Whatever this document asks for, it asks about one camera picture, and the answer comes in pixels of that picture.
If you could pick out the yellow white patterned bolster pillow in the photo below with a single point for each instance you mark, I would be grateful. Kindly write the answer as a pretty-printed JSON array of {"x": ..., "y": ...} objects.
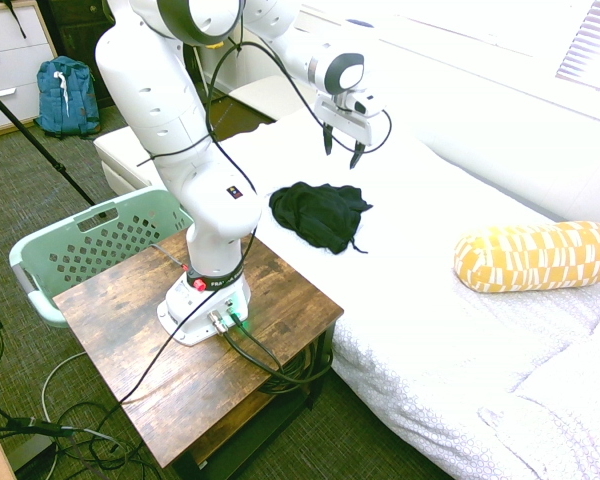
[{"x": 535, "y": 257}]

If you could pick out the black tripod stand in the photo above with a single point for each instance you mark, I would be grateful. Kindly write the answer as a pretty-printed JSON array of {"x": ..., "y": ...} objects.
[{"x": 35, "y": 142}]

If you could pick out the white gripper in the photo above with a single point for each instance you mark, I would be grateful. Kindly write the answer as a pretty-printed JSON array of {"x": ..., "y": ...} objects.
[{"x": 341, "y": 120}]

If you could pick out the mint green laundry basket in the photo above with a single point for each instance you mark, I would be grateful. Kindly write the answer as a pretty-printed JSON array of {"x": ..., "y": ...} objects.
[{"x": 80, "y": 245}]

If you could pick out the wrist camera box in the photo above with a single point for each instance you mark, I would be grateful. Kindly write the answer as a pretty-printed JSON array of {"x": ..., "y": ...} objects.
[{"x": 369, "y": 103}]

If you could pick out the dark wooden cabinet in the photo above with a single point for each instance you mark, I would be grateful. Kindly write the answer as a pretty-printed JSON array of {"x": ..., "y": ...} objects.
[{"x": 82, "y": 30}]

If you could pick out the rustic wooden side table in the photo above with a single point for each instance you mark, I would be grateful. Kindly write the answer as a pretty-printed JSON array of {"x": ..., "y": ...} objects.
[{"x": 200, "y": 380}]

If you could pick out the blue backpack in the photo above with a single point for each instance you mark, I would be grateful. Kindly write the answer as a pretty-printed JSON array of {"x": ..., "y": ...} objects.
[{"x": 67, "y": 100}]

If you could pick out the window blind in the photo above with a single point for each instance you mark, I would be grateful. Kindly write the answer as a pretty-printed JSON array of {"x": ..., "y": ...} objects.
[{"x": 592, "y": 45}]

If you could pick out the black sports garment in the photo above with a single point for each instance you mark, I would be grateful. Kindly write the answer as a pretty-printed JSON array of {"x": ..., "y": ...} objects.
[{"x": 320, "y": 215}]

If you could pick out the white drawer dresser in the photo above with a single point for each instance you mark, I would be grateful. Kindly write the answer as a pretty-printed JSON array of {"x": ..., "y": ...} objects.
[{"x": 10, "y": 55}]

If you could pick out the beige upholstered bed frame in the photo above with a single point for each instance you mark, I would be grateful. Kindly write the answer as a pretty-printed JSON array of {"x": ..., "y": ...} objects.
[{"x": 120, "y": 160}]

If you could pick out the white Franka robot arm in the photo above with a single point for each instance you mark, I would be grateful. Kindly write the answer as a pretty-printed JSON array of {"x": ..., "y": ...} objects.
[{"x": 155, "y": 100}]

